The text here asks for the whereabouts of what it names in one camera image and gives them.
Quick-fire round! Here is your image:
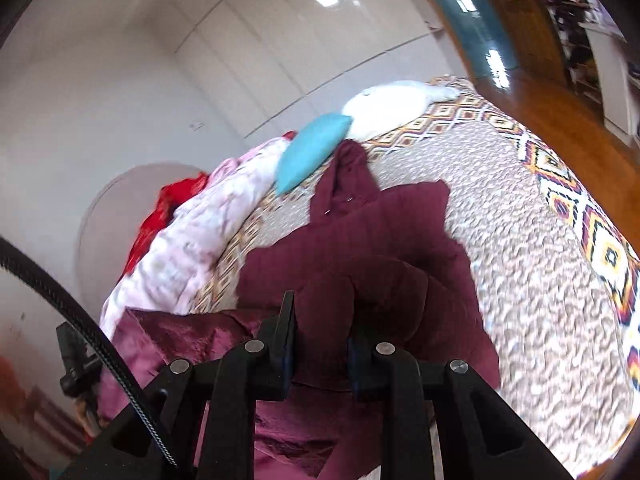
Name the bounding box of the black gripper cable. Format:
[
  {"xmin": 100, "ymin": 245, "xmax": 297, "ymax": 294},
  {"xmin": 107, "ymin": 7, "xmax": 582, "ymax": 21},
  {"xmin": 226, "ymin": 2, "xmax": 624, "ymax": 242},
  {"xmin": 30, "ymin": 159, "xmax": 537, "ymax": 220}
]
[{"xmin": 0, "ymin": 236, "xmax": 180, "ymax": 468}]

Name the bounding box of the maroon quilted jacket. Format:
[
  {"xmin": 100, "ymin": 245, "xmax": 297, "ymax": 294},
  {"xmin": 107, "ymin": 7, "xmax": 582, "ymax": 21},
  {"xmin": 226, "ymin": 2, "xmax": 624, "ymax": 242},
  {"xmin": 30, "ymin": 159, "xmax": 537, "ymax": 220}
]
[{"xmin": 97, "ymin": 140, "xmax": 501, "ymax": 480}]

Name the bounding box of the beige arched headboard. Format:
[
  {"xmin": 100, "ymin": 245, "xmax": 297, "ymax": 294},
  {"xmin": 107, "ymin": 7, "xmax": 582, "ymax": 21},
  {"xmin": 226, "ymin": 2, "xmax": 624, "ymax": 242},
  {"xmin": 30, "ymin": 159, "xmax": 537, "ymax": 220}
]
[{"xmin": 75, "ymin": 161, "xmax": 201, "ymax": 311}]

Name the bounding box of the red cloth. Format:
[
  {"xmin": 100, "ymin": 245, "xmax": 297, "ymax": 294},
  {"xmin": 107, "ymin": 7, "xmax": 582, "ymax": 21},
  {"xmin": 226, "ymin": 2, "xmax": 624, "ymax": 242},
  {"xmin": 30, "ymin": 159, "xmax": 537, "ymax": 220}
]
[{"xmin": 122, "ymin": 172, "xmax": 211, "ymax": 276}]

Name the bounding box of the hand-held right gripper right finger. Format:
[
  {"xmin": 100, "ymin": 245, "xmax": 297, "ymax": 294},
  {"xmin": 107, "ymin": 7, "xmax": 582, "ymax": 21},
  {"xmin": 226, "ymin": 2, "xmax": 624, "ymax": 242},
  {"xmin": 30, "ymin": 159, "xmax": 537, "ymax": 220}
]
[{"xmin": 348, "ymin": 330, "xmax": 576, "ymax": 480}]

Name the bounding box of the white plush pillow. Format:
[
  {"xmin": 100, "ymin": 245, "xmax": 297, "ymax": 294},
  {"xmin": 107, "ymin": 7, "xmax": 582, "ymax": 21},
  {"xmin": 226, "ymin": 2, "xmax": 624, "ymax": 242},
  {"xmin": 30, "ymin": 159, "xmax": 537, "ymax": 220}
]
[{"xmin": 341, "ymin": 80, "xmax": 460, "ymax": 141}]

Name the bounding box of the white TV cabinet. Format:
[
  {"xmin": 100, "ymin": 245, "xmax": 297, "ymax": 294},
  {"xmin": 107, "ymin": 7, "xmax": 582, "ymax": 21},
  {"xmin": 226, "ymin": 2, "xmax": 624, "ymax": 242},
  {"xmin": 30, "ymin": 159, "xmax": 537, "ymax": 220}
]
[{"xmin": 582, "ymin": 25, "xmax": 640, "ymax": 141}]

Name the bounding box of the wooden door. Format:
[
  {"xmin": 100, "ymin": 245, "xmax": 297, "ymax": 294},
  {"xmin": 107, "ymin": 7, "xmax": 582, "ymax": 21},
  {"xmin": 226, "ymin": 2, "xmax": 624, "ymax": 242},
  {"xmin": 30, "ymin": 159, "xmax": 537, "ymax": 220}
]
[{"xmin": 470, "ymin": 0, "xmax": 566, "ymax": 81}]

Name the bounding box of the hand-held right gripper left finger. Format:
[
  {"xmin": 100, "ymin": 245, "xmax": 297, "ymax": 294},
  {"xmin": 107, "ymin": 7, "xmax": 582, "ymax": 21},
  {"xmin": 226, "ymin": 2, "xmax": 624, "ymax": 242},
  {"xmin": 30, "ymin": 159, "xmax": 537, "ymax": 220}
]
[{"xmin": 60, "ymin": 291, "xmax": 297, "ymax": 480}]

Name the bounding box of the pink floral comforter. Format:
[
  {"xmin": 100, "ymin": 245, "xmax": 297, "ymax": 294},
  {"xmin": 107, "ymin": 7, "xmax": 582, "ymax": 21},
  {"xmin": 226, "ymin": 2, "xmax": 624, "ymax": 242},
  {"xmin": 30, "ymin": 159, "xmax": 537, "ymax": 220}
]
[{"xmin": 100, "ymin": 137, "xmax": 301, "ymax": 331}]

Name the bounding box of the bed with beige quilt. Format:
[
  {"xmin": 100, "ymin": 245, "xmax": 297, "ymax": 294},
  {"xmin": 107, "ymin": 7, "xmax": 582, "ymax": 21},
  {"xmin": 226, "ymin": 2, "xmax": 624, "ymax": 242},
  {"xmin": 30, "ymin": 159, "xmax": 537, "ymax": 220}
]
[{"xmin": 192, "ymin": 75, "xmax": 640, "ymax": 476}]

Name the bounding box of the blue glass door panel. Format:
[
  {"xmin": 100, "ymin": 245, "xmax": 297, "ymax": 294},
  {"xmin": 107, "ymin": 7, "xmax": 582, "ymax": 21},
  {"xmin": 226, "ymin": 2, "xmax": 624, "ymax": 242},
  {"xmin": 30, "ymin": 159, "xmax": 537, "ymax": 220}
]
[{"xmin": 407, "ymin": 0, "xmax": 511, "ymax": 91}]

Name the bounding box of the teal pillow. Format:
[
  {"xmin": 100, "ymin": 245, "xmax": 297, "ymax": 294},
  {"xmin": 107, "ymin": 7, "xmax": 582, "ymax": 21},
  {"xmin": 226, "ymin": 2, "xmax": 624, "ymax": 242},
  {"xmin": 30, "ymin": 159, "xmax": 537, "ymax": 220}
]
[{"xmin": 276, "ymin": 112, "xmax": 352, "ymax": 196}]

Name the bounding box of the glossy white wardrobe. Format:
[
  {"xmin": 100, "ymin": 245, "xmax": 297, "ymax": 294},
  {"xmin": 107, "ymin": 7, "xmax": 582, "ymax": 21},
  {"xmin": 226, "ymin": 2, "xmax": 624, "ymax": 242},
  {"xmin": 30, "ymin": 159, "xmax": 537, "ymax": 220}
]
[{"xmin": 125, "ymin": 0, "xmax": 446, "ymax": 138}]

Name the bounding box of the cluttered clothes shelf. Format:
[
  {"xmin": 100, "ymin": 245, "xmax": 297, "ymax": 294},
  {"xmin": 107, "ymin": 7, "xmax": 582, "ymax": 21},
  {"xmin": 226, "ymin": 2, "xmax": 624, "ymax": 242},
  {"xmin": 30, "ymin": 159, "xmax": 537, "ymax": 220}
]
[{"xmin": 532, "ymin": 0, "xmax": 626, "ymax": 91}]

